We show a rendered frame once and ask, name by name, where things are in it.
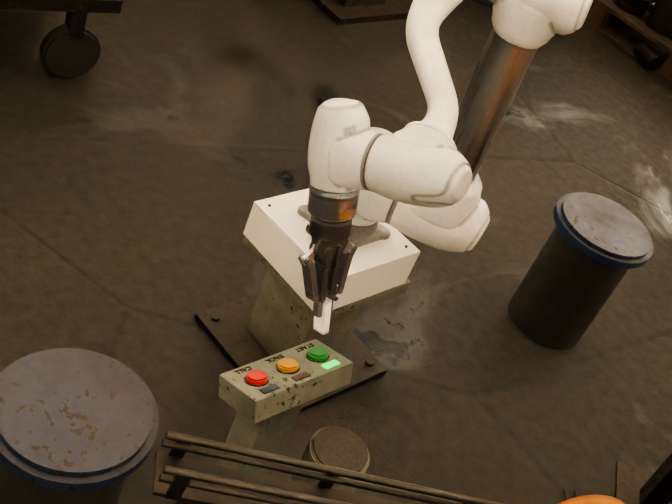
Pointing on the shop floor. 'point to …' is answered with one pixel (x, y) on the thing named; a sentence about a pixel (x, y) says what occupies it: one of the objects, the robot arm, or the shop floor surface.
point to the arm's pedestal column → (284, 333)
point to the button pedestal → (279, 425)
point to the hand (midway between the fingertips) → (322, 314)
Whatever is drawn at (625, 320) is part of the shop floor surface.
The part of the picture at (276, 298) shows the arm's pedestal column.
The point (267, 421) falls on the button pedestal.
